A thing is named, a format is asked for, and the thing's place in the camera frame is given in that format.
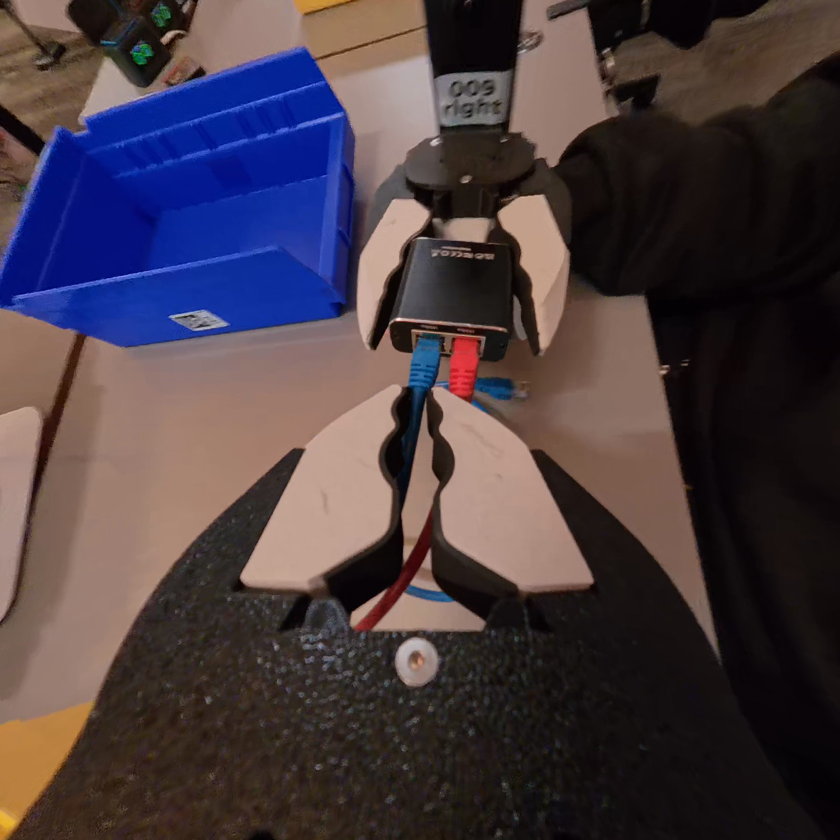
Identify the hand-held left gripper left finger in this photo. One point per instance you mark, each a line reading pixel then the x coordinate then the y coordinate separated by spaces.
pixel 328 505

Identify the blue plastic bin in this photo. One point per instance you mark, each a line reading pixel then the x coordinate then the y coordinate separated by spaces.
pixel 197 229

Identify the black chair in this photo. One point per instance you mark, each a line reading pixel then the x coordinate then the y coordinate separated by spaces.
pixel 630 46

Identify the person's black sweatshirt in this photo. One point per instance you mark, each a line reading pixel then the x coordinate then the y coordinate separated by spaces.
pixel 768 525

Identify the black network adapter box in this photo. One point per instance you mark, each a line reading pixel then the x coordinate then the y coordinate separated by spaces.
pixel 453 282

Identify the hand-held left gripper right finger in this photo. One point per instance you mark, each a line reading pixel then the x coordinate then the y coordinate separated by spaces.
pixel 505 512

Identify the person's right forearm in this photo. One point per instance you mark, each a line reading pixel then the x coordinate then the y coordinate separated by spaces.
pixel 709 197

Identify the black floor stand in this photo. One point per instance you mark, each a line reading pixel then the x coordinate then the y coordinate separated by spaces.
pixel 46 56

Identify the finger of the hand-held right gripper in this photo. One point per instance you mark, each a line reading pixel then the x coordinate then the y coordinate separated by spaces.
pixel 541 262
pixel 384 262

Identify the yellow flat object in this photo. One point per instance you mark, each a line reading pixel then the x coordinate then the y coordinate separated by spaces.
pixel 325 5

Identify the yellow plastic bin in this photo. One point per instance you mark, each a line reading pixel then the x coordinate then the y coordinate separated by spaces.
pixel 39 754

